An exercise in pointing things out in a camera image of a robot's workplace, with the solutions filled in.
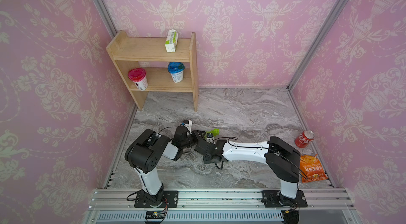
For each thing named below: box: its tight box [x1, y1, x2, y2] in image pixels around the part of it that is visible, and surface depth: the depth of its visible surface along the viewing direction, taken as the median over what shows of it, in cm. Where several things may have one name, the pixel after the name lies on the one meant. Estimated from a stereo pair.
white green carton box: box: [164, 29, 179, 53], surface depth 79 cm
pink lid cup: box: [127, 67, 149, 91], surface depth 86 cm
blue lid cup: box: [167, 61, 186, 83], surface depth 91 cm
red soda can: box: [294, 129, 315, 149], surface depth 85 cm
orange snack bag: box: [300, 153, 329, 184], surface depth 80 cm
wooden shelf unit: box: [105, 30, 199, 113], surface depth 87 cm
